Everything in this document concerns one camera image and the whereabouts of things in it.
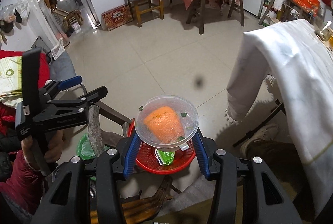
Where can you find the person's left hand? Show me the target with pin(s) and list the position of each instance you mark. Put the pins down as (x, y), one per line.
(51, 150)

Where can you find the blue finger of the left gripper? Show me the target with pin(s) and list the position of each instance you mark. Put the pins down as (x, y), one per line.
(69, 83)
(93, 96)

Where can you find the green white snack wrapper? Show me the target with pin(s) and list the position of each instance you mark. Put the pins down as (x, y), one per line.
(164, 158)

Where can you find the person's shoe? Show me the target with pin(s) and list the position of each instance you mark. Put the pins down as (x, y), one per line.
(266, 133)

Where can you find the black folding table leg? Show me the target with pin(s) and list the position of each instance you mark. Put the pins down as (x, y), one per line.
(279, 107)

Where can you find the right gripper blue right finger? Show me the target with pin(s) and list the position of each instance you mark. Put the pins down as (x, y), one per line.
(201, 154)

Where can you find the red sleeve forearm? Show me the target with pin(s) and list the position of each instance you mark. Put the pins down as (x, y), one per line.
(24, 188)

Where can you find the red cardboard box on floor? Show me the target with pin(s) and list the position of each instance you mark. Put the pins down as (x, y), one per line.
(117, 17)

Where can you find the white tablecloth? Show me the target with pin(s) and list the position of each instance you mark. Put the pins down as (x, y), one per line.
(302, 65)

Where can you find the clear plastic bowl orange residue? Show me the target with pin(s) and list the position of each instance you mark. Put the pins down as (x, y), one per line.
(172, 108)

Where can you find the red patterned gift box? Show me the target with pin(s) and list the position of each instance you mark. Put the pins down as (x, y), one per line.
(311, 6)

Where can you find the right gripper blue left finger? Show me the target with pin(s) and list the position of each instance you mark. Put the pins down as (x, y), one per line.
(130, 154)

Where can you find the dark wooden bench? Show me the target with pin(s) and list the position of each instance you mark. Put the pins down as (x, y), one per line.
(198, 8)

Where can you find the red plastic mesh basket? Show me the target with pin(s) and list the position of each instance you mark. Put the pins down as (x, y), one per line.
(166, 133)

